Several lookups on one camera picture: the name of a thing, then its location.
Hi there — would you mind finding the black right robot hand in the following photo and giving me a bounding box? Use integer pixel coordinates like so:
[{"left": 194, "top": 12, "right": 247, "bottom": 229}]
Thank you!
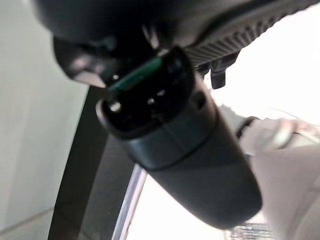
[{"left": 32, "top": 0, "right": 320, "bottom": 229}]

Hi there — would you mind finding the black shelf plinth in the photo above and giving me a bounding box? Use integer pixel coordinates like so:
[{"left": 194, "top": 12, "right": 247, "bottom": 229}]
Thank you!
[{"left": 47, "top": 86, "right": 148, "bottom": 240}]

